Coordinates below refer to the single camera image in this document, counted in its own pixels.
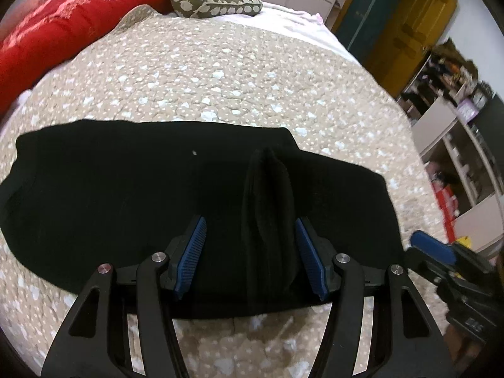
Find red quilt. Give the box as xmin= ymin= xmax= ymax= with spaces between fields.
xmin=0 ymin=0 xmax=231 ymax=105

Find dark green door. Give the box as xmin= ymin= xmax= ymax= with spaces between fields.
xmin=332 ymin=0 xmax=406 ymax=54

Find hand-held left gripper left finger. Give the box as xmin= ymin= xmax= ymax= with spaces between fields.
xmin=41 ymin=215 xmax=207 ymax=378

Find person's right forearm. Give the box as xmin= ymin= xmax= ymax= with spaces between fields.
xmin=447 ymin=317 xmax=486 ymax=378

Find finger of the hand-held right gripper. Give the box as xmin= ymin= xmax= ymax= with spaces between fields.
xmin=410 ymin=230 xmax=459 ymax=264
xmin=404 ymin=247 xmax=453 ymax=284

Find black screen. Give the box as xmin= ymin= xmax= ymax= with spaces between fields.
xmin=474 ymin=95 xmax=504 ymax=176

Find beige dotted blanket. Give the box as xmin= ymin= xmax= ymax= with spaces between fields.
xmin=0 ymin=4 xmax=450 ymax=378

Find yellow wooden door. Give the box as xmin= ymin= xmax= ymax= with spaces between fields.
xmin=364 ymin=0 xmax=459 ymax=97

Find cluttered shelf rack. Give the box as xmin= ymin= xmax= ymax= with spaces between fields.
xmin=399 ymin=39 xmax=497 ymax=127

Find white bed sheet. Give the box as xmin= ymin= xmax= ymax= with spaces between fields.
xmin=220 ymin=1 xmax=365 ymax=66

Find white cabinet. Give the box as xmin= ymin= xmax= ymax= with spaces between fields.
xmin=411 ymin=98 xmax=504 ymax=221

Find black pants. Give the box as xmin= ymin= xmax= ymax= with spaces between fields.
xmin=0 ymin=119 xmax=403 ymax=320

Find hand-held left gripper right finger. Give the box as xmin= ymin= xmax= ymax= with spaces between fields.
xmin=295 ymin=216 xmax=450 ymax=378

